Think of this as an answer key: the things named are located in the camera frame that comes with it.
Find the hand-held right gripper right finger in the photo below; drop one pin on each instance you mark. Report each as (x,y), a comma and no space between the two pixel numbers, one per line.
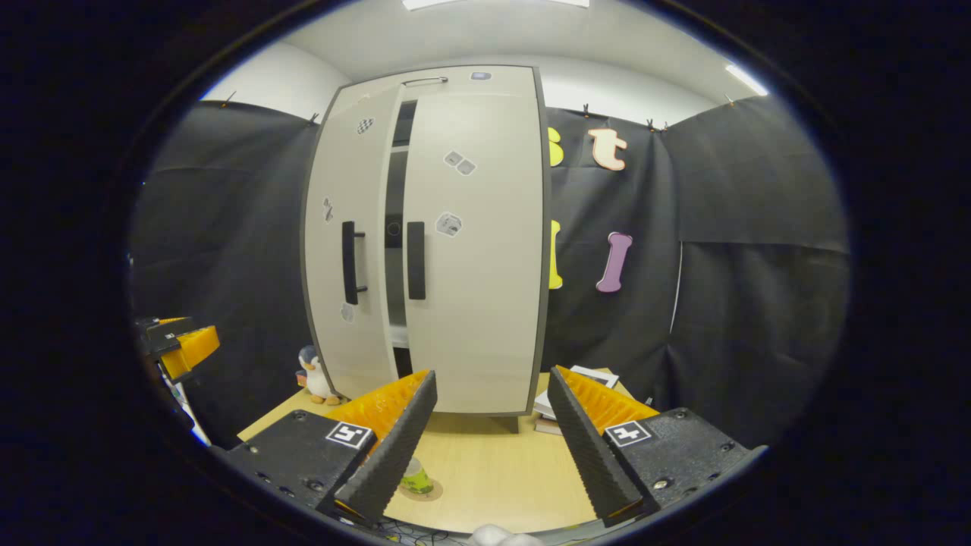
(588,455)

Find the white cabinet door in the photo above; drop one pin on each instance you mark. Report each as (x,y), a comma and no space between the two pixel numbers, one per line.
(485,303)
(364,174)

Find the round cork coaster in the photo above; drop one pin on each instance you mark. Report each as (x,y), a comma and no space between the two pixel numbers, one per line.
(435,494)

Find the book with pictured cover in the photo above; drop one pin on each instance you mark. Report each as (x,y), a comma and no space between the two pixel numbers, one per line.
(595,375)

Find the lit screen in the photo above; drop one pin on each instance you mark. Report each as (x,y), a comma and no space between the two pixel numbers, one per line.
(190,421)

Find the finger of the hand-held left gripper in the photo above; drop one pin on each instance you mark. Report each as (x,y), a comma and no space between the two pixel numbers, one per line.
(193,349)
(163,320)

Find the penguin plush toy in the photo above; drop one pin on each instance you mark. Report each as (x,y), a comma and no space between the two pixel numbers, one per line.
(315,379)

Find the black backdrop cloth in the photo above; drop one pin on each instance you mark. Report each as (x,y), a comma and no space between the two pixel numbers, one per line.
(721,303)

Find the wide ceiling light panel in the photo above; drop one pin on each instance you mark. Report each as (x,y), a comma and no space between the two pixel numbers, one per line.
(493,4)

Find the green label plastic bottle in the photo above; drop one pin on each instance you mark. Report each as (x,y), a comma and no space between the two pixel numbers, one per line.
(416,478)

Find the white and grey cabinet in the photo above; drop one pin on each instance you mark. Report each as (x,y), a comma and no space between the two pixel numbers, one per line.
(396,273)

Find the white cabinet drawer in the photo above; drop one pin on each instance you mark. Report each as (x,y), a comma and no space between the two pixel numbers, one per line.
(501,82)

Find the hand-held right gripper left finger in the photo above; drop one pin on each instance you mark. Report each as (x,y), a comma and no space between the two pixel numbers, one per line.
(394,455)

